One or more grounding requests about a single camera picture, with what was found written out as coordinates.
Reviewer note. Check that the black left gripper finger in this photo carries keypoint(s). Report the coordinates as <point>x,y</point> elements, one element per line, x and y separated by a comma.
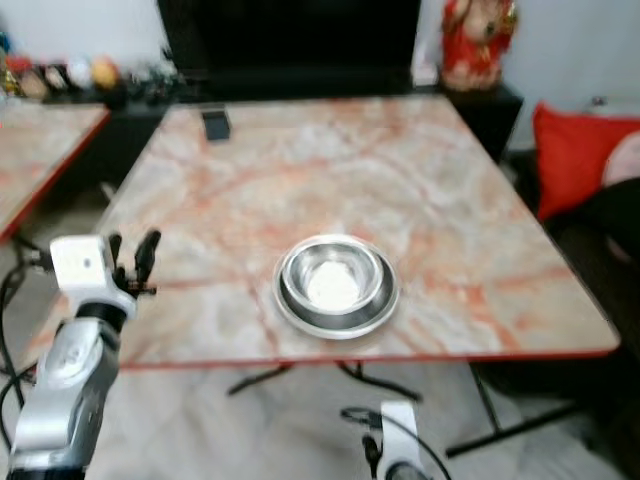
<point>149,255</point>
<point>116,256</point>

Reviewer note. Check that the straight black table frame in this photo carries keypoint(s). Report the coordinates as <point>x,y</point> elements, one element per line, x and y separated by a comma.
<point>485,398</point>

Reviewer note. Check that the pale pink pillow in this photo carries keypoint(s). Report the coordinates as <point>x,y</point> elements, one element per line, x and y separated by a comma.
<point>625,160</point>

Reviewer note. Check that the steel plate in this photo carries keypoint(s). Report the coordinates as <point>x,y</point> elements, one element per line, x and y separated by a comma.
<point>295,318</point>

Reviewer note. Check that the black television cabinet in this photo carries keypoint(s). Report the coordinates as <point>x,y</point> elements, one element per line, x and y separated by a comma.
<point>490,110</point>

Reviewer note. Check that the black television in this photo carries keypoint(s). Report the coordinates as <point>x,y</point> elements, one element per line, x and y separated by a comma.
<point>290,40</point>

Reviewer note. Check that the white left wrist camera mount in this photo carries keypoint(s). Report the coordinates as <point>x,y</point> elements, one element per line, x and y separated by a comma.
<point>82,265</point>

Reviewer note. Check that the steel bowl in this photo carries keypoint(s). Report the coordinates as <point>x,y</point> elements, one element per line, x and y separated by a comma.
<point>335,275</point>

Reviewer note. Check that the red cushion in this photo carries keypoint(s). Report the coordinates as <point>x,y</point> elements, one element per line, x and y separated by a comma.
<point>570,160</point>

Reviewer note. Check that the orange decor ball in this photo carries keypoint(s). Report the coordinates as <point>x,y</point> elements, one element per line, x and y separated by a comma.
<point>104,72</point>

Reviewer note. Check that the red idol statue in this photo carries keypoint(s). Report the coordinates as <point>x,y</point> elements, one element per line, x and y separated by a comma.
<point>478,45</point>

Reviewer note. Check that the small black box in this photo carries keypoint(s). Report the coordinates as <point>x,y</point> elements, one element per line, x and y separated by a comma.
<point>216,125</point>

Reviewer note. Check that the dark sofa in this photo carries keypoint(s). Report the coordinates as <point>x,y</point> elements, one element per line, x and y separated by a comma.
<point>600,235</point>

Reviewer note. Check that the white decor ball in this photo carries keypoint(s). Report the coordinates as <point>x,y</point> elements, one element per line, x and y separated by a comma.
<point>78,72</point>

